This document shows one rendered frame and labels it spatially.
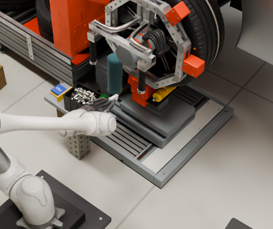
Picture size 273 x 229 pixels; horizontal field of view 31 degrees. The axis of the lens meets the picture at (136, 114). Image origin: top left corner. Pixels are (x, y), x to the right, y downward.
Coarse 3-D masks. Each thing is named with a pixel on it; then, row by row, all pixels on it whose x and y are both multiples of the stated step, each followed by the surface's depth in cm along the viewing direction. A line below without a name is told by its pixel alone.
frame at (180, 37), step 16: (128, 0) 250; (144, 0) 242; (160, 0) 243; (112, 16) 268; (160, 16) 240; (176, 32) 241; (112, 48) 282; (176, 64) 253; (160, 80) 269; (176, 80) 260
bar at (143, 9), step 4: (144, 8) 246; (144, 12) 248; (152, 12) 249; (144, 16) 249; (152, 16) 251; (152, 20) 253; (140, 24) 255; (152, 24) 255; (144, 28) 254; (148, 28) 254; (144, 32) 256
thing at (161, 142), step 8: (128, 88) 340; (120, 96) 334; (112, 112) 325; (120, 112) 323; (120, 120) 324; (128, 120) 318; (136, 120) 319; (136, 128) 316; (144, 128) 314; (152, 128) 313; (144, 136) 315; (152, 136) 309; (160, 136) 310; (168, 136) 307; (160, 144) 308
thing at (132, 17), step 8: (120, 8) 271; (128, 8) 271; (136, 8) 285; (120, 16) 276; (128, 16) 282; (120, 24) 279; (136, 24) 290; (160, 24) 262; (120, 32) 283; (128, 32) 286; (168, 32) 264; (168, 40) 263; (160, 56) 291; (168, 56) 292; (176, 56) 265; (160, 64) 287; (168, 64) 274; (160, 72) 280; (168, 72) 277
